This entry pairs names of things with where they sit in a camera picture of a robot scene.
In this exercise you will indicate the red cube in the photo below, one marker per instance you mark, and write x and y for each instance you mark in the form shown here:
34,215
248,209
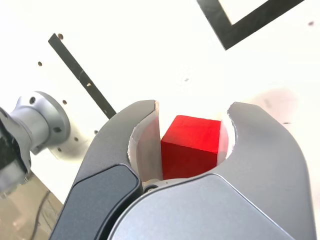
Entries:
190,150

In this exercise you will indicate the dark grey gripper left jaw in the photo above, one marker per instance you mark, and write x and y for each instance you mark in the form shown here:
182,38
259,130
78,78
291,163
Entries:
105,162

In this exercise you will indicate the black tape square outline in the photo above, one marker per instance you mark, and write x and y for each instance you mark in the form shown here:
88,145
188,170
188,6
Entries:
225,32

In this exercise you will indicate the black tape strip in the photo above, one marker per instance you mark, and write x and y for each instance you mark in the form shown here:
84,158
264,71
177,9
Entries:
82,75

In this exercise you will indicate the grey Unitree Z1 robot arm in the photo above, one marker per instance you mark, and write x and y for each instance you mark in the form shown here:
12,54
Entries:
37,120

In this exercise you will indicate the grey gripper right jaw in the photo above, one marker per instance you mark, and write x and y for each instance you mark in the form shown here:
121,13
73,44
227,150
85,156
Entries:
250,195

